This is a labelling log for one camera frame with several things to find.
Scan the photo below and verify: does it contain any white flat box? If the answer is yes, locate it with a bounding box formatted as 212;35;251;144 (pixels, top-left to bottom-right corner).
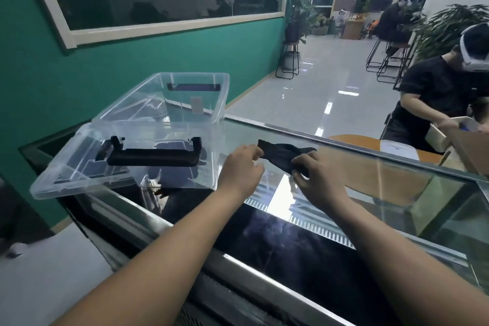
380;140;418;164

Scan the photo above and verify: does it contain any person's right hand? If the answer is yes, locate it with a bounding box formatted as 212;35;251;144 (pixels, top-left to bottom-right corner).
291;150;351;220

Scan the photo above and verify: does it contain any small potted plant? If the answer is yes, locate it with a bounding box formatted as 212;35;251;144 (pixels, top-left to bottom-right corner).
313;14;331;36

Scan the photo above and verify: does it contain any white framed window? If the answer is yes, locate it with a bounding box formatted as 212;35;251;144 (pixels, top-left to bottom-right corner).
21;0;291;49

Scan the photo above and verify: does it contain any tall potted plant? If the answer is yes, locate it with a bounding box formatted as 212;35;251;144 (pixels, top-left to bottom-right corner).
284;0;325;44

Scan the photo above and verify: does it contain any white head-mounted headset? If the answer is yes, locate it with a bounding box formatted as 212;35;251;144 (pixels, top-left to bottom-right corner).
459;23;489;72

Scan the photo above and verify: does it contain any wooden desk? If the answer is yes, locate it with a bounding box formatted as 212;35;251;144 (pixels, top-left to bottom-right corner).
341;18;366;40

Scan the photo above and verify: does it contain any black bar stool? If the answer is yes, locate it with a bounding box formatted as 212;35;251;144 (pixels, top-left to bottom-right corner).
377;42;412;84
366;38;394;72

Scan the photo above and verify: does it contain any small white round object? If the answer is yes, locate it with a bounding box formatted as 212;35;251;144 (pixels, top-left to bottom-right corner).
4;242;28;260

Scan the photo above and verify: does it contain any person's right forearm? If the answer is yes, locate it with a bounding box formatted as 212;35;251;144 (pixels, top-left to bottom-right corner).
324;199;489;326

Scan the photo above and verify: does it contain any glass display case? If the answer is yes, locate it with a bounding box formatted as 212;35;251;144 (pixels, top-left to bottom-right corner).
19;114;489;326

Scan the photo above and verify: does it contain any black chair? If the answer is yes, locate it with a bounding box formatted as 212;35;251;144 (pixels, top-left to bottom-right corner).
380;112;394;139

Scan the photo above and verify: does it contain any clear plastic box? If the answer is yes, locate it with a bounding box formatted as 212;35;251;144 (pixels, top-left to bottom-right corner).
91;71;231;191

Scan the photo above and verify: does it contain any round wooden table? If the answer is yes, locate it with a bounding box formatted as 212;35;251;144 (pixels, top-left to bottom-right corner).
317;134;448;204

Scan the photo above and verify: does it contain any person's left forearm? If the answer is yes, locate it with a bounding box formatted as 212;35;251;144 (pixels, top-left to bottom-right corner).
51;186;245;326

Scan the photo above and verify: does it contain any person's left hand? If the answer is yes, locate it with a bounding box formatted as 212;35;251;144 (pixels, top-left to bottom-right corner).
216;144;266;201

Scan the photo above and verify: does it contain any white round pot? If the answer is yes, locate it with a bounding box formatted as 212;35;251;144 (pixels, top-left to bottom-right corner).
282;50;301;70

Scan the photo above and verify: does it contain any large leafy green plant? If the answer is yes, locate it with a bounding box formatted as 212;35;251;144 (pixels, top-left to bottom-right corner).
412;3;489;65

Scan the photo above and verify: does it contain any white open box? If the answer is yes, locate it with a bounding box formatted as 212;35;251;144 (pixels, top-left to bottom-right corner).
429;115;480;154

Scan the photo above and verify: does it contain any black metal plant stand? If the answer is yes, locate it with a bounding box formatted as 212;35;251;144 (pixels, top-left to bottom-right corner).
276;41;302;80

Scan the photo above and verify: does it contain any clear plastic lid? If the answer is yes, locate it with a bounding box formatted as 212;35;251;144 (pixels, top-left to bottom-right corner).
30;121;138;200

